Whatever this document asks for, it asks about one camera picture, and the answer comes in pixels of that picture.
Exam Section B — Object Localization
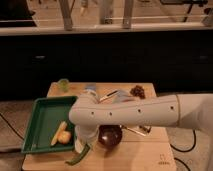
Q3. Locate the yellow orange round fruit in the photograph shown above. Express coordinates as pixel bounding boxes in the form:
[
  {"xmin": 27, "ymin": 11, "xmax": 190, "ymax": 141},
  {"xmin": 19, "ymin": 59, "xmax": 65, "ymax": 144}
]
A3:
[{"xmin": 58, "ymin": 131, "xmax": 71, "ymax": 144}]

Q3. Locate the brown grape bunch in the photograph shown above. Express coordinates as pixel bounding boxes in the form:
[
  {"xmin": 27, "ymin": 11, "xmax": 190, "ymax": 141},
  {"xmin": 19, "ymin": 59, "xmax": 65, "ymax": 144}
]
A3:
[{"xmin": 130, "ymin": 85, "xmax": 145, "ymax": 99}]

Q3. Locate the blue sponge block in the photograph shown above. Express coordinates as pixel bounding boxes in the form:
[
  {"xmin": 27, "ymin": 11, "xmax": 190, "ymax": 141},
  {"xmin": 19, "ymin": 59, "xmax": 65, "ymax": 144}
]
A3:
[{"xmin": 85, "ymin": 84, "xmax": 96, "ymax": 91}]

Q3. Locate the green pepper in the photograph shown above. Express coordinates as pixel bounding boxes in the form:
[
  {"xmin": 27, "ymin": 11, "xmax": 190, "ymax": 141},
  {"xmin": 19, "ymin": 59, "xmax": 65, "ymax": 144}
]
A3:
[{"xmin": 65, "ymin": 144, "xmax": 90, "ymax": 166}]

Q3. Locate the black cable on floor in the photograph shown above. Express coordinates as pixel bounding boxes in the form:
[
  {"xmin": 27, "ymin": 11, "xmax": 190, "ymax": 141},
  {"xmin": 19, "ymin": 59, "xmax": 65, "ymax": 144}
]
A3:
[{"xmin": 169, "ymin": 129, "xmax": 197, "ymax": 171}]

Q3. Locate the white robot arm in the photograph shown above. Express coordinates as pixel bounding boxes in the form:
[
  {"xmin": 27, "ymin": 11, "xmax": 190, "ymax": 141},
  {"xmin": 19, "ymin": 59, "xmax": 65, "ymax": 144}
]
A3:
[{"xmin": 69, "ymin": 93, "xmax": 213, "ymax": 141}]

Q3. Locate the silver metal utensil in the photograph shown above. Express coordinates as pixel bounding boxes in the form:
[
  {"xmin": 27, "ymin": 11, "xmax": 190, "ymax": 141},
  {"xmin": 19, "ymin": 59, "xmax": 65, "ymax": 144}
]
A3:
[{"xmin": 100, "ymin": 90, "xmax": 118, "ymax": 102}]

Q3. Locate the dark red bowl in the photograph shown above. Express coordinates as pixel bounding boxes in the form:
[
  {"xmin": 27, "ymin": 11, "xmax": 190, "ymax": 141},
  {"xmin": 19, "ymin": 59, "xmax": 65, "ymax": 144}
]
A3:
[{"xmin": 98, "ymin": 125, "xmax": 122, "ymax": 148}]

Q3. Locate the small green cup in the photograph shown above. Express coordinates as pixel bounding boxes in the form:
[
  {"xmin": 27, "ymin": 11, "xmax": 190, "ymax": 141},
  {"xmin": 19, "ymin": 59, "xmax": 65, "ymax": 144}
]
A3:
[{"xmin": 58, "ymin": 79, "xmax": 69, "ymax": 92}]

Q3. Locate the green plastic tray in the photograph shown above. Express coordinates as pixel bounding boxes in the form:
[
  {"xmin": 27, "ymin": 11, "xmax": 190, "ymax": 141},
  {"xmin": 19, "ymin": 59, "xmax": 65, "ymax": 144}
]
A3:
[{"xmin": 21, "ymin": 96, "xmax": 77, "ymax": 154}]

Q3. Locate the wooden cutting board table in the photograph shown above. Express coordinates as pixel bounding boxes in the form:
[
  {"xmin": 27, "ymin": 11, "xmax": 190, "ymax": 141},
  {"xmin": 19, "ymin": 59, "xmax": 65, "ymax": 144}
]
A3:
[{"xmin": 21, "ymin": 82, "xmax": 178, "ymax": 171}]

